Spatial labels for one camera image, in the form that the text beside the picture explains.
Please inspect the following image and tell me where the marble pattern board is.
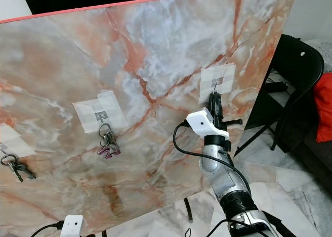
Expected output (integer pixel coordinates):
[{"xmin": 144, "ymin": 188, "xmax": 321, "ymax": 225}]
[{"xmin": 0, "ymin": 0, "xmax": 297, "ymax": 232}]

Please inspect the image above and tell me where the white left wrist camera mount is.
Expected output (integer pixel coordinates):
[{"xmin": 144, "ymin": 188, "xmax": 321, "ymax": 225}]
[{"xmin": 61, "ymin": 215, "xmax": 85, "ymax": 237}]

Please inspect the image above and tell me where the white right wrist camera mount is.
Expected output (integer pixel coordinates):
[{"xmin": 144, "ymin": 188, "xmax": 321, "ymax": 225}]
[{"xmin": 186, "ymin": 108, "xmax": 231, "ymax": 140}]

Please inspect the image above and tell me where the red cloth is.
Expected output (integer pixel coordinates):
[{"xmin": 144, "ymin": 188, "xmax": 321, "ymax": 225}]
[{"xmin": 314, "ymin": 71, "xmax": 332, "ymax": 143}]

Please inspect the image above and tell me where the black board stand leg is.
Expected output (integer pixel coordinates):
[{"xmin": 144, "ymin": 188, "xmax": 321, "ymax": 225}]
[{"xmin": 185, "ymin": 197, "xmax": 192, "ymax": 222}]

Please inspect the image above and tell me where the clear tape patch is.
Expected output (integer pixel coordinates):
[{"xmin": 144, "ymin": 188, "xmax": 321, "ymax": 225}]
[
  {"xmin": 198, "ymin": 63, "xmax": 237, "ymax": 104},
  {"xmin": 74, "ymin": 91, "xmax": 128, "ymax": 134},
  {"xmin": 0, "ymin": 123, "xmax": 38, "ymax": 157}
]

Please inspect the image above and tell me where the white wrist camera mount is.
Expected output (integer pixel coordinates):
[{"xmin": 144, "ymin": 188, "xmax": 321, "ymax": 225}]
[
  {"xmin": 186, "ymin": 108, "xmax": 231, "ymax": 140},
  {"xmin": 61, "ymin": 215, "xmax": 85, "ymax": 237}
]

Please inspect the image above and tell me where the key bunch with purple tag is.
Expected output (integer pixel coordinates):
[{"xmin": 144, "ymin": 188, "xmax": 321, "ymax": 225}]
[{"xmin": 98, "ymin": 124, "xmax": 121, "ymax": 157}]

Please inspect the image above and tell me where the small metal wall hook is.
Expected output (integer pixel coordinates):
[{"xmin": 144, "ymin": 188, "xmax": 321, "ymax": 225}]
[
  {"xmin": 94, "ymin": 111, "xmax": 109, "ymax": 130},
  {"xmin": 210, "ymin": 77, "xmax": 224, "ymax": 93},
  {"xmin": 0, "ymin": 144, "xmax": 15, "ymax": 160}
]

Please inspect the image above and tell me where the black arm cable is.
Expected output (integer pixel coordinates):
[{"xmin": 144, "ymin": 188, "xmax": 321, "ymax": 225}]
[
  {"xmin": 173, "ymin": 122, "xmax": 255, "ymax": 191},
  {"xmin": 30, "ymin": 222, "xmax": 64, "ymax": 237}
]

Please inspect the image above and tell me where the black folding chair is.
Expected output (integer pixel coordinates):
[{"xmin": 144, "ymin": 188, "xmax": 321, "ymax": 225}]
[{"xmin": 233, "ymin": 34, "xmax": 325, "ymax": 157}]

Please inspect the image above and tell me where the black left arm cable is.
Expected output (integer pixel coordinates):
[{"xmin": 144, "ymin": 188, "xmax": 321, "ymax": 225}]
[{"xmin": 30, "ymin": 222, "xmax": 64, "ymax": 237}]

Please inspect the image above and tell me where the black power adapter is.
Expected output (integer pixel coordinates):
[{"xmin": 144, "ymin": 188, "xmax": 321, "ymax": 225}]
[{"xmin": 265, "ymin": 76, "xmax": 294, "ymax": 95}]

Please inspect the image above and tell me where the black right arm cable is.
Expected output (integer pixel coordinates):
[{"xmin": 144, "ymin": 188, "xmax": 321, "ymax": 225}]
[{"xmin": 173, "ymin": 122, "xmax": 255, "ymax": 191}]

